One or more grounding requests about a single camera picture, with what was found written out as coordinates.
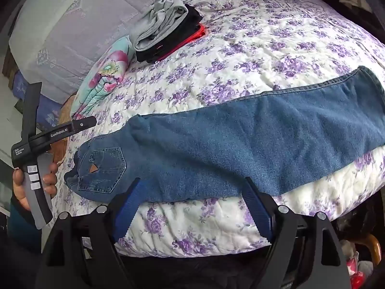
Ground purple floral bedspread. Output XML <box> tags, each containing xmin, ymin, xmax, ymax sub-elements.
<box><xmin>58</xmin><ymin>0</ymin><xmax>384</xmax><ymax>257</ymax></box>

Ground folded floral turquoise blanket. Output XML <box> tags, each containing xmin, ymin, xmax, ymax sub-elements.
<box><xmin>70</xmin><ymin>35</ymin><xmax>135</xmax><ymax>119</ymax></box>

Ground folded red garment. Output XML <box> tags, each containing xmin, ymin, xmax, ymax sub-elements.
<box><xmin>156</xmin><ymin>24</ymin><xmax>205</xmax><ymax>61</ymax></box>

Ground red white plush toy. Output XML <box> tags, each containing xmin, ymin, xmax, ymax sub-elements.
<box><xmin>340</xmin><ymin>240</ymin><xmax>374</xmax><ymax>289</ymax></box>

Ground lavender embroidered pillow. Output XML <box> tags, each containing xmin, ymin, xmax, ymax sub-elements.
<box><xmin>9</xmin><ymin>0</ymin><xmax>154</xmax><ymax>103</ymax></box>

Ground teal left sleeve forearm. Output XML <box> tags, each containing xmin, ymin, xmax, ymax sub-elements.
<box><xmin>7</xmin><ymin>194</ymin><xmax>42</xmax><ymax>254</ymax></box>

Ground wooden chair back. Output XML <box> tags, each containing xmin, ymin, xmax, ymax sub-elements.
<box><xmin>350</xmin><ymin>234</ymin><xmax>382</xmax><ymax>267</ymax></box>

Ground folded grey sweatpants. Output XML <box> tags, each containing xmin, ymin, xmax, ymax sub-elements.
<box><xmin>129</xmin><ymin>0</ymin><xmax>189</xmax><ymax>52</ymax></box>

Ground person's left hand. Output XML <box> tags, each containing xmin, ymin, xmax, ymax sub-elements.
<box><xmin>12</xmin><ymin>162</ymin><xmax>59</xmax><ymax>212</ymax></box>

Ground blue denim jeans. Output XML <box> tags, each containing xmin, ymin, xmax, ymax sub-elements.
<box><xmin>64</xmin><ymin>66</ymin><xmax>384</xmax><ymax>203</ymax></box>

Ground blue patterned pillow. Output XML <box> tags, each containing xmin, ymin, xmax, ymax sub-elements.
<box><xmin>12</xmin><ymin>71</ymin><xmax>62</xmax><ymax>131</ymax></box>

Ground folded black pants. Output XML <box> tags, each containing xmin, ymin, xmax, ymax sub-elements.
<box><xmin>136</xmin><ymin>4</ymin><xmax>202</xmax><ymax>63</ymax></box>

